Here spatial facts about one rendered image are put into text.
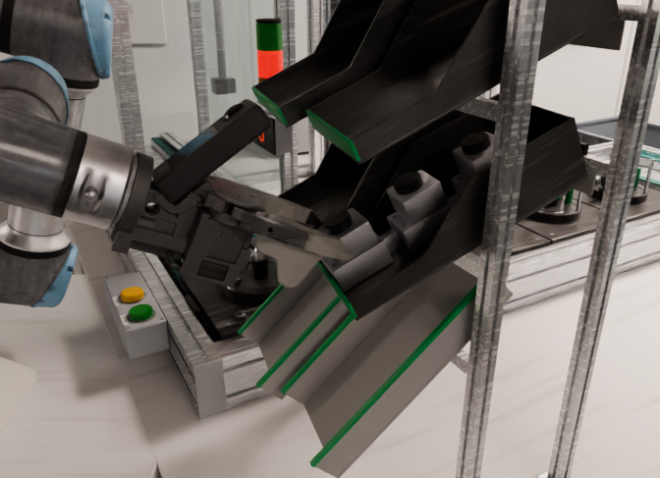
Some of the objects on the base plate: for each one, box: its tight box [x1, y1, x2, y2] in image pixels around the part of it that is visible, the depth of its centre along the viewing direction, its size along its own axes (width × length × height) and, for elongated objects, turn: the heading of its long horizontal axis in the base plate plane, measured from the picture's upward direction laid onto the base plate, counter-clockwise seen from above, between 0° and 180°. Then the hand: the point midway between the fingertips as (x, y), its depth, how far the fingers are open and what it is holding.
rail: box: [104, 225, 227, 420], centre depth 127 cm, size 6×89×11 cm, turn 29°
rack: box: [323, 0, 660, 478], centre depth 74 cm, size 21×36×80 cm, turn 29°
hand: (330, 231), depth 60 cm, fingers open, 8 cm apart
